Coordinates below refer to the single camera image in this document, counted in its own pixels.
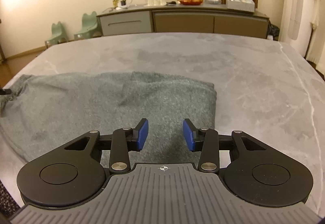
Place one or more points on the clear glass dish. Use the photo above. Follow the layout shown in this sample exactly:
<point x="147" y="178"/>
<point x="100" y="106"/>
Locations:
<point x="212" y="1"/>

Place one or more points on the cream curtain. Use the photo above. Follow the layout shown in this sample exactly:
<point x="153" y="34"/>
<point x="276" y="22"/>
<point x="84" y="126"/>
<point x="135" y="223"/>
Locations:
<point x="318" y="36"/>

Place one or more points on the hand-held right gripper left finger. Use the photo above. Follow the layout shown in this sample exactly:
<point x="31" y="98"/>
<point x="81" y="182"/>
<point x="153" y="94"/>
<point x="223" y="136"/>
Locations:
<point x="142" y="135"/>

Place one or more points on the red fruit plate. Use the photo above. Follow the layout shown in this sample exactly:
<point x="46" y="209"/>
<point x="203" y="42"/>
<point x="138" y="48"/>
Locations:
<point x="191" y="3"/>

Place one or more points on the small green plastic chair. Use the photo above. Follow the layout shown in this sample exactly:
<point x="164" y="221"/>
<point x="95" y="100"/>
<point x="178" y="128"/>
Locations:
<point x="57" y="35"/>

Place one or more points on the dark patterned fabric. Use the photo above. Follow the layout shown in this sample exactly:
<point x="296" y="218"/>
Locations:
<point x="7" y="198"/>

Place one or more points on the large green plastic chair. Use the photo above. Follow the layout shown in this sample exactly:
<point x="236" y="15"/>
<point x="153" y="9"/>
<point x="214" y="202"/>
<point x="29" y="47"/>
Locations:
<point x="88" y="27"/>

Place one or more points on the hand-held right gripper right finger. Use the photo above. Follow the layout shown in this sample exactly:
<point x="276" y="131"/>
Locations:
<point x="188" y="135"/>

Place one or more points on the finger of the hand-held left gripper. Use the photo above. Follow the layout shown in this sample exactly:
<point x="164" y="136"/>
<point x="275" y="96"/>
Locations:
<point x="5" y="91"/>

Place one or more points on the grey speckled storage box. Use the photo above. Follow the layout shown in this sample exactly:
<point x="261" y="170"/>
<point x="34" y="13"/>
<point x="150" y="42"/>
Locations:
<point x="240" y="5"/>

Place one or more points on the grey knit garment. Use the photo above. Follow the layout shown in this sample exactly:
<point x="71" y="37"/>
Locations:
<point x="76" y="102"/>

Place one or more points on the small black device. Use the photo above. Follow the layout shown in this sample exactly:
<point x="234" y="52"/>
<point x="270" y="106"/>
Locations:
<point x="171" y="3"/>

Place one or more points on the white power strip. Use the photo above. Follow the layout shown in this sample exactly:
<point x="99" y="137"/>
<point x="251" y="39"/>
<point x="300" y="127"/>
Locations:
<point x="121" y="7"/>

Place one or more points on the white tower air conditioner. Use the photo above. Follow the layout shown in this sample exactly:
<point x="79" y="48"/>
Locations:
<point x="289" y="15"/>

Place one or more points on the black bag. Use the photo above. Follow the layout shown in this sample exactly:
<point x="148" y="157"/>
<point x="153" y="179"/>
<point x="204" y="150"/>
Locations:
<point x="273" y="32"/>

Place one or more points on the grey and brown sideboard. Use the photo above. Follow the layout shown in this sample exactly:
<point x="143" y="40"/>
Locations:
<point x="182" y="23"/>

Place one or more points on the small yellow cup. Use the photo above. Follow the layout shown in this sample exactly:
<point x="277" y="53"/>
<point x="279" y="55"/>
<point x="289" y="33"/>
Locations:
<point x="115" y="3"/>

